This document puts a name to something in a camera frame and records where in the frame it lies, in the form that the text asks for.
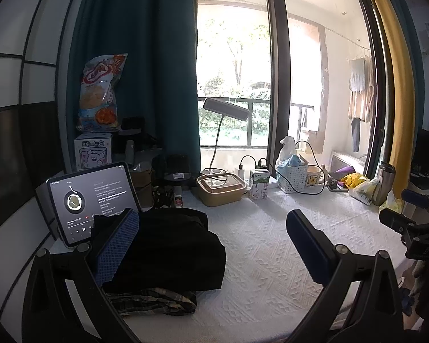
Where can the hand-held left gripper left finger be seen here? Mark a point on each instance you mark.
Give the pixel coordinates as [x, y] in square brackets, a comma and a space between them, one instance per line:
[116, 246]

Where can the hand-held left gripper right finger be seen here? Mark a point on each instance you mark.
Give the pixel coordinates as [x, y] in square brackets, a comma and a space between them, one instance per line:
[307, 246]

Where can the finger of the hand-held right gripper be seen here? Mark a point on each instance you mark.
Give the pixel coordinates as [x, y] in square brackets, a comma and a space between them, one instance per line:
[393, 218]
[414, 196]

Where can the black pants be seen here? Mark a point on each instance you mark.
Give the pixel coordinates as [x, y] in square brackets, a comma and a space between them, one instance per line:
[171, 253]

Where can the plaid pants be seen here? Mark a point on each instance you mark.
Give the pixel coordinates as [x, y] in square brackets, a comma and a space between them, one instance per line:
[153, 302]

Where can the yellow tissue pack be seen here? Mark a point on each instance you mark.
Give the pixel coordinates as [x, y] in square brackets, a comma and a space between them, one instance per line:
[391, 202]

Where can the steel tumbler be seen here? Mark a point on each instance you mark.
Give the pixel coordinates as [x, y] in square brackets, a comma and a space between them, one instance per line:
[382, 185]

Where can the tablet with dark screen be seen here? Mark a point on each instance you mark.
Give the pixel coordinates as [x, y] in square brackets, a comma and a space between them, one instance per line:
[93, 200]

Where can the yellow crumpled item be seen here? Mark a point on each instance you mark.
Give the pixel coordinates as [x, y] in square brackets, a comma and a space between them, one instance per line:
[354, 179]

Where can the purple item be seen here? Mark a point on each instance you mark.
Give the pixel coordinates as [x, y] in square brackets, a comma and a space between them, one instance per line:
[345, 172]

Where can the white plastic basket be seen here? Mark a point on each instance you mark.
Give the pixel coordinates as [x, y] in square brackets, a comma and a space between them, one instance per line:
[293, 180]

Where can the small metal stand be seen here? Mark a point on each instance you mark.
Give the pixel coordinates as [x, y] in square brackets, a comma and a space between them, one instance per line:
[334, 184]

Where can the cream bear mug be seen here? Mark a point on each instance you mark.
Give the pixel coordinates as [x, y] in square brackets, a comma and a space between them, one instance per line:
[312, 178]

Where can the brown cardboard box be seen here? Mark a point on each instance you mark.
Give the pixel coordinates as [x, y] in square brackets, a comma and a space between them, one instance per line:
[141, 182]

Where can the white power strip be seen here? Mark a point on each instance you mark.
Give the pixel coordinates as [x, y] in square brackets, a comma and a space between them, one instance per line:
[273, 183]

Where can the white green milk carton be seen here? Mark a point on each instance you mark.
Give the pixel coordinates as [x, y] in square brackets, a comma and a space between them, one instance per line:
[259, 185]

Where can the small spray can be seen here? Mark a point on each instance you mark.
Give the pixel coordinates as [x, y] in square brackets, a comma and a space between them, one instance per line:
[179, 198]

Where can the hanging dark garment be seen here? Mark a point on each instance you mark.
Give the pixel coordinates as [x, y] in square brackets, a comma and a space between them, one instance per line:
[355, 135]

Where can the blue plastic bag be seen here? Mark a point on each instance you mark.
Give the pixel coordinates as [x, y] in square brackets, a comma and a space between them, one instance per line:
[295, 160]

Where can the white bear print box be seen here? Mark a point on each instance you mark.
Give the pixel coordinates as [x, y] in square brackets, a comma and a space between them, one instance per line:
[93, 153]

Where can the black box with label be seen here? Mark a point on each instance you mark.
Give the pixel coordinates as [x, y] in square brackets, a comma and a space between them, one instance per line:
[177, 166]

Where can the white charger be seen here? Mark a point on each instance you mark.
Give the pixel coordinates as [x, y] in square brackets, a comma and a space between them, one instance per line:
[239, 172]

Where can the white plastic bag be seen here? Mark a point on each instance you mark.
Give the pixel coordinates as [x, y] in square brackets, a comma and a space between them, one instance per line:
[289, 146]

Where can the brown lunch box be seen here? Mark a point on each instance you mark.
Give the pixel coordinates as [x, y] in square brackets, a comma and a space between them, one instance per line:
[220, 194]

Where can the yellow curtain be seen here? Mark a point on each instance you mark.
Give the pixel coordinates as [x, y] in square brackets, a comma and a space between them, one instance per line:
[396, 78]

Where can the hanging light clothes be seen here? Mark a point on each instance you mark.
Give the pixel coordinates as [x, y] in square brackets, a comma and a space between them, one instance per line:
[361, 89]

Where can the balcony railing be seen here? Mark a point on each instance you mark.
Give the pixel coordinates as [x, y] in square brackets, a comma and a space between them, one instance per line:
[251, 125]

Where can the colourful snack bag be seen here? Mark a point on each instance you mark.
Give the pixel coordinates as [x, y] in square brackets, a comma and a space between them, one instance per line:
[100, 93]

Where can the grey desk lamp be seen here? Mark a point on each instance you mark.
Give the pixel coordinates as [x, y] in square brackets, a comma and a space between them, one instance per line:
[225, 109]

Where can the teal curtain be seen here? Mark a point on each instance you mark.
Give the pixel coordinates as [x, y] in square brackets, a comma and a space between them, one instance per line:
[146, 60]

